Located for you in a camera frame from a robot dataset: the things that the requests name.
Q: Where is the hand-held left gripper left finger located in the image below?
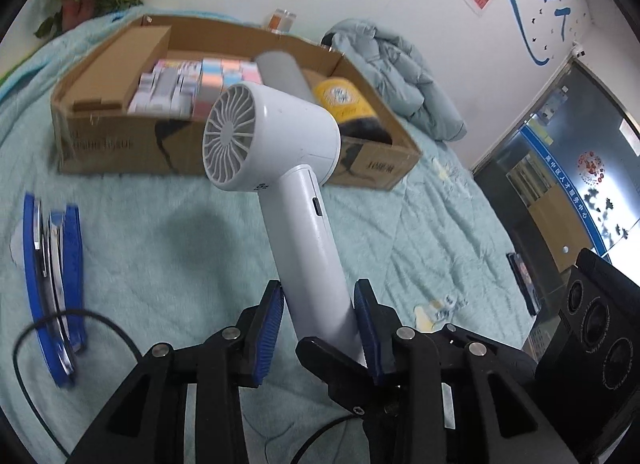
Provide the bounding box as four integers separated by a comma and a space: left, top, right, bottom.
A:
70, 279, 287, 464

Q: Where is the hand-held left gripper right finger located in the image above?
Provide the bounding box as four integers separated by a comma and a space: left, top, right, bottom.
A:
295, 279, 591, 464

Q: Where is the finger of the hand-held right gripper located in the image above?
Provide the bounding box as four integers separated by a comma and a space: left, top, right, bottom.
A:
431, 323, 537, 371

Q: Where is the white hair dryer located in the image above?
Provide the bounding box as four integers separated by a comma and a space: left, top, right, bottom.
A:
202, 82, 371, 370

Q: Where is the yellow label jar black lid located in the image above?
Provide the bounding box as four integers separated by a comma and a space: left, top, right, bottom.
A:
312, 77, 393, 142

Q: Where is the brown cardboard box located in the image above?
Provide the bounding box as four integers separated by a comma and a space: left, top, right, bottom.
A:
50, 14, 423, 191

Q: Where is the silver metal canister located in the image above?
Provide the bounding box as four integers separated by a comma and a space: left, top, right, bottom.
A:
255, 50, 318, 104

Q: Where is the colourful cartoon board game box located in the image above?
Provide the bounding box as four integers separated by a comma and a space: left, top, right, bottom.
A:
126, 58, 203, 117

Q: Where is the dark phone at bed edge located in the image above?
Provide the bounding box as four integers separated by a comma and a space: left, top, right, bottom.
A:
506, 251, 542, 316

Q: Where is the glass door with posters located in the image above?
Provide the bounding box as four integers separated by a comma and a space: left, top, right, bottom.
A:
472, 54, 640, 345

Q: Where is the blue stapler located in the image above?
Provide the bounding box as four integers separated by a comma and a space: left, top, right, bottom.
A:
22, 191, 90, 389

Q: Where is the light blue puffer jacket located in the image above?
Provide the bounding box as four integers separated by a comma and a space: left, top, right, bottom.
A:
320, 18, 468, 142

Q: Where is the glass jar orange label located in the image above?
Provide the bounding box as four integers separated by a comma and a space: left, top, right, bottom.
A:
263, 8, 297, 35

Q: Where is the black power cable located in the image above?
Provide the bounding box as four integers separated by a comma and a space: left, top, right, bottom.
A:
11, 311, 363, 464

